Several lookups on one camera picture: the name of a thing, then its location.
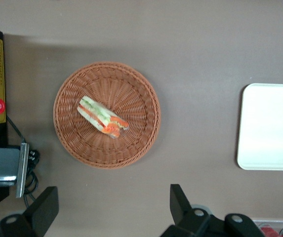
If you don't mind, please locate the cream plastic tray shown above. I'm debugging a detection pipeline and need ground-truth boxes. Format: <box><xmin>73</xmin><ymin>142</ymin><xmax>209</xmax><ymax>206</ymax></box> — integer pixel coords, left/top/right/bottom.
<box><xmin>236</xmin><ymin>83</ymin><xmax>283</xmax><ymax>171</ymax></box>

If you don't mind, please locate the plastic-wrapped triangle sandwich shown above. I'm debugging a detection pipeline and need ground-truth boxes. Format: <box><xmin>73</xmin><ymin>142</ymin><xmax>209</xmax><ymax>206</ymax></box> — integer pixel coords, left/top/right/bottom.
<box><xmin>77</xmin><ymin>95</ymin><xmax>130</xmax><ymax>139</ymax></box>

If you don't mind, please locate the round brown wicker basket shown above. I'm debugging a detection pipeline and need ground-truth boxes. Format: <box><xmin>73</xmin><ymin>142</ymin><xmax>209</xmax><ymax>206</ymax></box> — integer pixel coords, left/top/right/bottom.
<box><xmin>53</xmin><ymin>61</ymin><xmax>162</xmax><ymax>169</ymax></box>

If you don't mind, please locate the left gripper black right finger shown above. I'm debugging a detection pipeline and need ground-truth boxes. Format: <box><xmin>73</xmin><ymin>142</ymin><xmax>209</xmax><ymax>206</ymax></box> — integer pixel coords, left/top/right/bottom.
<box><xmin>160</xmin><ymin>184</ymin><xmax>265</xmax><ymax>237</ymax></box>

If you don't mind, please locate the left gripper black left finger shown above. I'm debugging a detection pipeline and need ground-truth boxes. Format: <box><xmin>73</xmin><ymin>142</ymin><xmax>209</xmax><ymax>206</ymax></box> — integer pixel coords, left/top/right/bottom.
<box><xmin>0</xmin><ymin>186</ymin><xmax>59</xmax><ymax>237</ymax></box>

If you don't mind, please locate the black machine power cable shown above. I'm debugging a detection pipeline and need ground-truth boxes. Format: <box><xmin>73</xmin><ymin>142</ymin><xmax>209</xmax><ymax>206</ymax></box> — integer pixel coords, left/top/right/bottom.
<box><xmin>6</xmin><ymin>115</ymin><xmax>41</xmax><ymax>208</ymax></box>

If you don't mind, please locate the clear acrylic bottle rack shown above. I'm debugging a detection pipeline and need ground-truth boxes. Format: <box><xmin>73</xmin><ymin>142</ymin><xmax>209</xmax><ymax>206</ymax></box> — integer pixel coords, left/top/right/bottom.
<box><xmin>251</xmin><ymin>217</ymin><xmax>283</xmax><ymax>237</ymax></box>

